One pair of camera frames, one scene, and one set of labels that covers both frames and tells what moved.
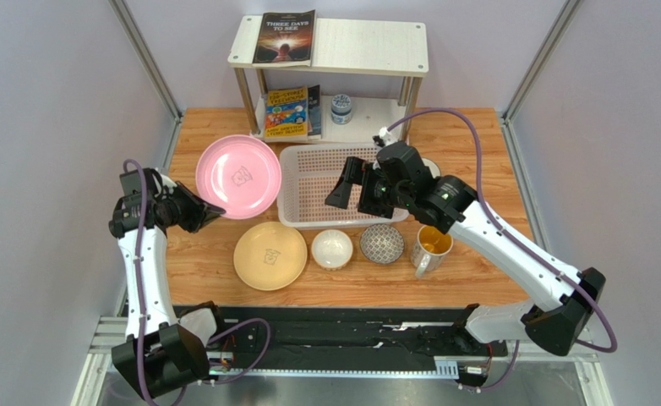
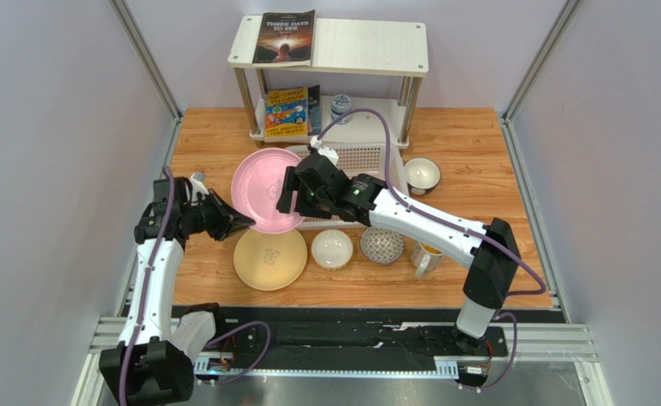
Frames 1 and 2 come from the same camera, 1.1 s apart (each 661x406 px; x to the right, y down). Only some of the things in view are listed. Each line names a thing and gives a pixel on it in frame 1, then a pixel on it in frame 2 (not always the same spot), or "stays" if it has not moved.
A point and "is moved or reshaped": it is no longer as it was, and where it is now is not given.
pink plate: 239,175 is moved or reshaped
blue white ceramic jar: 341,109 stays
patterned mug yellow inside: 429,249 stays
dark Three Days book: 286,39 stays
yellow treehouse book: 286,115 stays
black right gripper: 365,191 to 295,191
